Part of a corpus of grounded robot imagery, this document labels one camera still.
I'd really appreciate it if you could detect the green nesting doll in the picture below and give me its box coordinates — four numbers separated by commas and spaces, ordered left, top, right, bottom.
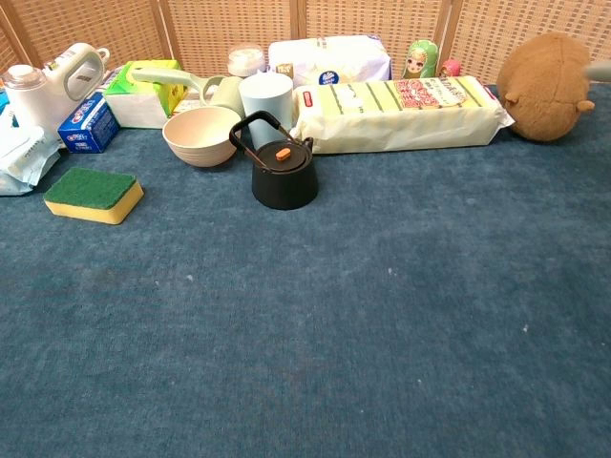
401, 39, 438, 80

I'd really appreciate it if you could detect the pale green ladle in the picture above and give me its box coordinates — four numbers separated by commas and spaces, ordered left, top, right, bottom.
131, 66, 225, 107

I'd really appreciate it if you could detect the black teapot with handle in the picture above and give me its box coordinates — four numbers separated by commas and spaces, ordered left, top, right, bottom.
228, 110, 320, 211

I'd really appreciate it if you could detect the brown plush toy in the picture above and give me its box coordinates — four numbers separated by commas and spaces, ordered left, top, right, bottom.
496, 31, 597, 143

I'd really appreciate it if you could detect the green tissue box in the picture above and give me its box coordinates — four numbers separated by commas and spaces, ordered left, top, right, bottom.
102, 59, 188, 130

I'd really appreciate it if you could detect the long yellow sponge pack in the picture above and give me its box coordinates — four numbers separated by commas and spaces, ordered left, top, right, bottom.
289, 74, 516, 155

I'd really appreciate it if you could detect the wicker folding screen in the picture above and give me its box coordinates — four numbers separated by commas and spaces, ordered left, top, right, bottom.
0, 0, 611, 87

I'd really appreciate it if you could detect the light blue cup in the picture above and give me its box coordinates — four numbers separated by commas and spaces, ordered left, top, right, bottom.
239, 72, 295, 150

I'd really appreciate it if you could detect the beige bowl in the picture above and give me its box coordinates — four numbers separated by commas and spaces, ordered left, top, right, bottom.
161, 105, 242, 168

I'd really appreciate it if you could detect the clear jar with white contents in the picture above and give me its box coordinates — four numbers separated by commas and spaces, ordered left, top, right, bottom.
226, 44, 266, 78

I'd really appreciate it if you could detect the white wet wipes pack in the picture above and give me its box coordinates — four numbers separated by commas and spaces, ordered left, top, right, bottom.
0, 112, 63, 197

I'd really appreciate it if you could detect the blue cardboard box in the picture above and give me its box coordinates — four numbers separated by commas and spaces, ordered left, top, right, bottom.
56, 91, 120, 155

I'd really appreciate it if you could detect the green and yellow sponge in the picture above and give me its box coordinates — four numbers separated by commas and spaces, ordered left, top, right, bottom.
43, 166, 145, 226

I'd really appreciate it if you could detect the white bottle with clear cap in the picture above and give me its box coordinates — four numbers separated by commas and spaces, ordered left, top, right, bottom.
2, 64, 61, 139

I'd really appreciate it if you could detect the pale green cup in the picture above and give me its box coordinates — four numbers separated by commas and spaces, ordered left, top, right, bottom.
208, 75, 245, 119

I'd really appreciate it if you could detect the white tissue paper pack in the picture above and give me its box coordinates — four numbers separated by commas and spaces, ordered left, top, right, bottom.
267, 33, 393, 88

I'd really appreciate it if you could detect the blue carpet cloth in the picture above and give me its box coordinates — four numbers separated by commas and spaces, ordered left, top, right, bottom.
0, 83, 611, 458

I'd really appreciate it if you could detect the black lid with orange knob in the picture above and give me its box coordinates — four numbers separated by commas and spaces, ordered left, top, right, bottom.
257, 141, 311, 174

